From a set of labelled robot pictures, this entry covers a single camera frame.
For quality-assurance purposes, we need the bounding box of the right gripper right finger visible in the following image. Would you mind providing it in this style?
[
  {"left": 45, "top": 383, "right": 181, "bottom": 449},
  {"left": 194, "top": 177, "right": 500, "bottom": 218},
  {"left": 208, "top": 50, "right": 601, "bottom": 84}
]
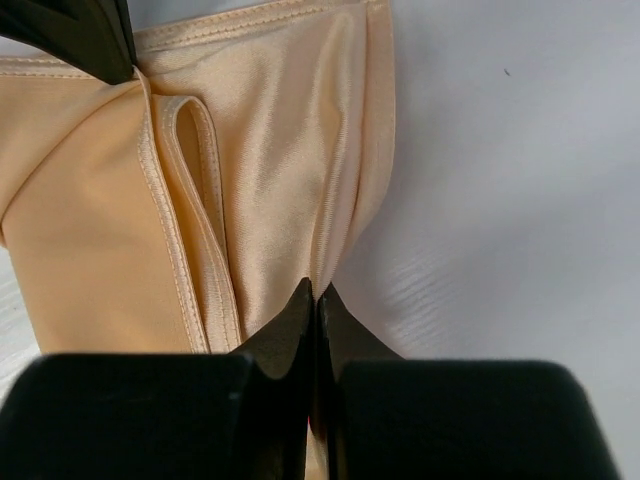
[{"left": 317, "top": 288, "right": 619, "bottom": 479}]

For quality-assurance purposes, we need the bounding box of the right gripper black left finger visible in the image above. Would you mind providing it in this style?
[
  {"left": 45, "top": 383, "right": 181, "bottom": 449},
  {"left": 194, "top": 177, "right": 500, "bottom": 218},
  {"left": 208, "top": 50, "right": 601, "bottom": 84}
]
[{"left": 1, "top": 279, "right": 314, "bottom": 479}]

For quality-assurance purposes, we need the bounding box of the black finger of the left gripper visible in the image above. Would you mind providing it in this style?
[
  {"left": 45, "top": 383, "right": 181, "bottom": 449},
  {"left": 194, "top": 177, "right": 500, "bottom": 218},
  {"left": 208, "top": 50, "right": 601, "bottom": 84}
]
[{"left": 1, "top": 0, "right": 136, "bottom": 85}]

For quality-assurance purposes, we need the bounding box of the peach satin napkin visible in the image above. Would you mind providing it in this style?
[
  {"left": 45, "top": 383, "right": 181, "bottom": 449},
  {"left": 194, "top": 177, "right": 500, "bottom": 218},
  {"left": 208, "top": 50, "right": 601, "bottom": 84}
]
[{"left": 1, "top": 1, "right": 395, "bottom": 353}]

